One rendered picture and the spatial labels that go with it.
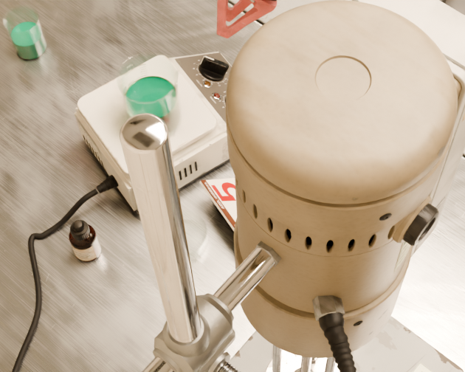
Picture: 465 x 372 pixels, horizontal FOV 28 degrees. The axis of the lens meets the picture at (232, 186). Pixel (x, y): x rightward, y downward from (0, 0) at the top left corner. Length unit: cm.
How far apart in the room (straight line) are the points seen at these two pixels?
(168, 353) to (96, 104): 64
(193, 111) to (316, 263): 59
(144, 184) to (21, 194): 82
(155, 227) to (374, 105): 12
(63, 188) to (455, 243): 45
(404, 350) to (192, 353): 58
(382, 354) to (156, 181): 72
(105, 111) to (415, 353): 42
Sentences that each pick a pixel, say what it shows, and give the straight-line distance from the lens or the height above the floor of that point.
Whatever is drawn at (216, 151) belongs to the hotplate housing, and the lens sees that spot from 105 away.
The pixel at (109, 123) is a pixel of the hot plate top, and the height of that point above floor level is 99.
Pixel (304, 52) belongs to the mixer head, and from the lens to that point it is 41.
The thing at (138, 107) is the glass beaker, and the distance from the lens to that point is 96.
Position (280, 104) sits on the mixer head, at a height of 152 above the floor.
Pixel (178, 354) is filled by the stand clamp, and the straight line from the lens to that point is 44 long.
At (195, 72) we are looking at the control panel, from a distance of 109.
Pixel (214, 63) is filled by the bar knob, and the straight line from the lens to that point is 109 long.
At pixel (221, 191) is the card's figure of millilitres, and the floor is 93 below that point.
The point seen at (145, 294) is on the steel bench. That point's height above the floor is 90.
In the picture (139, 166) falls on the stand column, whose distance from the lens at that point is 28.
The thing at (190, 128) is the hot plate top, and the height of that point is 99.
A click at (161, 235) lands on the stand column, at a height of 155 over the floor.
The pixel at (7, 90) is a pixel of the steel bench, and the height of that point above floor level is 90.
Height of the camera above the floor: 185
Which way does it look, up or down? 61 degrees down
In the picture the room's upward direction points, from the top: 3 degrees counter-clockwise
